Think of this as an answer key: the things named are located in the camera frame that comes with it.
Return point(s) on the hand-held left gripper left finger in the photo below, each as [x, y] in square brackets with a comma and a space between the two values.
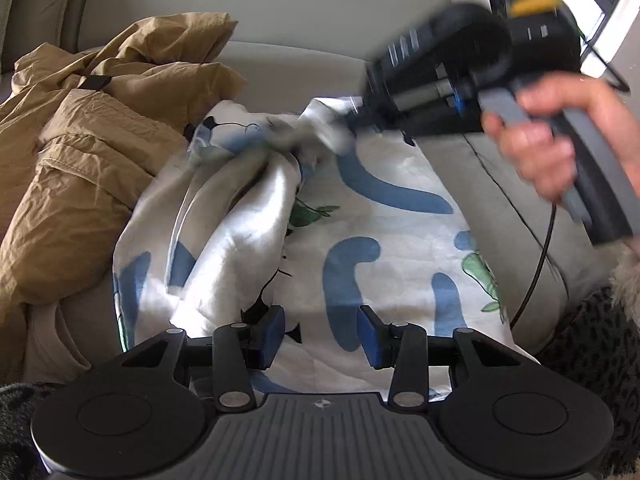
[273, 335]

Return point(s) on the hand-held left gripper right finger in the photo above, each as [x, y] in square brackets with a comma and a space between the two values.
[370, 341]

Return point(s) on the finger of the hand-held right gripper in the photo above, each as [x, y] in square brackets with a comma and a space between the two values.
[372, 112]

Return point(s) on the white blue printed garment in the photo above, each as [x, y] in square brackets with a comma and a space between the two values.
[360, 240]

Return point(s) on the person's right hand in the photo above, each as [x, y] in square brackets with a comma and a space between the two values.
[555, 150]

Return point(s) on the window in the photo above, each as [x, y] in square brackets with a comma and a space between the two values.
[595, 5]

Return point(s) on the grey sofa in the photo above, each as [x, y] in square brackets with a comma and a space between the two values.
[525, 200]

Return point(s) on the dark patterned fleece clothing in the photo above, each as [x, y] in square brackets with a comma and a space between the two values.
[595, 375]

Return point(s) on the tan jacket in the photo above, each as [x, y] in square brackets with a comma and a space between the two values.
[100, 160]

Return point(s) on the grey sofa back cushion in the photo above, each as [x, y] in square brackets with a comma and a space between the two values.
[40, 10]

